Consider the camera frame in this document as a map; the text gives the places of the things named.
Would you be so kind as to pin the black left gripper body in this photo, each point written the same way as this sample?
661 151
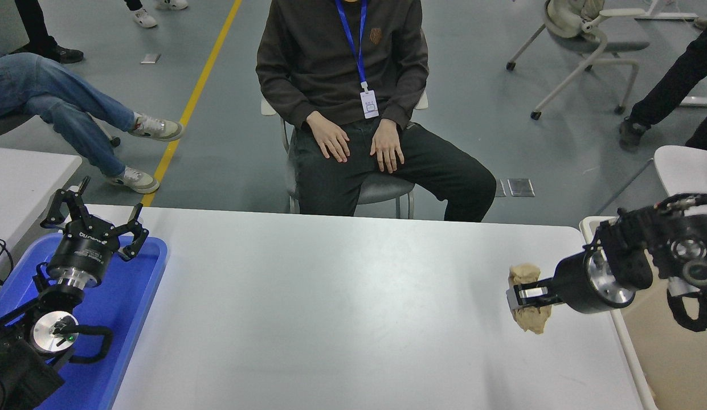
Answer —
82 253

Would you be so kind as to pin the white rolling office chair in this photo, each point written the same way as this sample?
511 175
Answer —
621 42

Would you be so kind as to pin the white side table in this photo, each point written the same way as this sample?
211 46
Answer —
23 176

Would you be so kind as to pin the metal floor socket plate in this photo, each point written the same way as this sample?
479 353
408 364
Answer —
501 188
521 187

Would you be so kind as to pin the grey laptop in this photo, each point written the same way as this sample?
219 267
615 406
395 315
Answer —
5 28

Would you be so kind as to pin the beige garment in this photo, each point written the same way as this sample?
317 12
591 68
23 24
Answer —
569 17

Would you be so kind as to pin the person in white shoes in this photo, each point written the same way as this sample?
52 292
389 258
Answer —
145 19

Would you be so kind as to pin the tan paper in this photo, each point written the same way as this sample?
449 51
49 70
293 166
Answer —
530 322

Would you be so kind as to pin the person in black trousers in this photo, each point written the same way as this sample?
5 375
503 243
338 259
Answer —
60 54

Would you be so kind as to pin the blue plastic tray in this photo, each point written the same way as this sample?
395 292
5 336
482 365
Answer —
125 307

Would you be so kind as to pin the white desk foot bar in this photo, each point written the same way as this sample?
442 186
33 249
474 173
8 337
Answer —
669 17

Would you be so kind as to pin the large pale bin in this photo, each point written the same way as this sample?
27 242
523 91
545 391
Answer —
672 364

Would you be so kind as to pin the person's left hand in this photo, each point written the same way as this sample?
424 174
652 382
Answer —
388 147

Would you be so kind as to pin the person in dark shoes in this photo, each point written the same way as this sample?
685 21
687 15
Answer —
672 80

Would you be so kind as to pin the seated person in jeans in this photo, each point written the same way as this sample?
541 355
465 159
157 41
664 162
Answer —
45 85

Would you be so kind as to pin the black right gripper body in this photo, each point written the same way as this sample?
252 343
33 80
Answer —
575 287

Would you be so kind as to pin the person's right hand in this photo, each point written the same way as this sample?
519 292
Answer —
330 139

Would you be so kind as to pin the grey chair with metal legs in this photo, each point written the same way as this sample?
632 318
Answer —
381 191

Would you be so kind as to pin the white floor bar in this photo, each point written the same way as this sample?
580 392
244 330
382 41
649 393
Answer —
701 101

